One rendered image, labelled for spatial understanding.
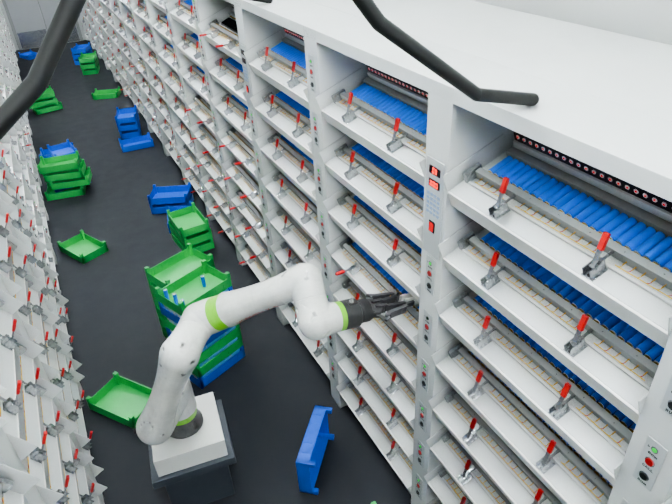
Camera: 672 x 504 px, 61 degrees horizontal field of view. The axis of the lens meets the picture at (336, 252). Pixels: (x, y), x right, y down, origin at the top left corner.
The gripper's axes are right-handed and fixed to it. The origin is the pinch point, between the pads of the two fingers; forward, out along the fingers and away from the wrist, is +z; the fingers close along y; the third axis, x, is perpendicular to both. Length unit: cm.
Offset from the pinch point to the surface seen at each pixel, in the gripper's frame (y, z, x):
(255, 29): 118, -11, -64
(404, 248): 5.3, -1.9, -16.7
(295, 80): 74, -11, -53
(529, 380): -54, -4, -12
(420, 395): -15.5, -1.2, 28.4
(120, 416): 92, -85, 107
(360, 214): 35.1, -0.7, -14.6
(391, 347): 5.2, -0.1, 24.2
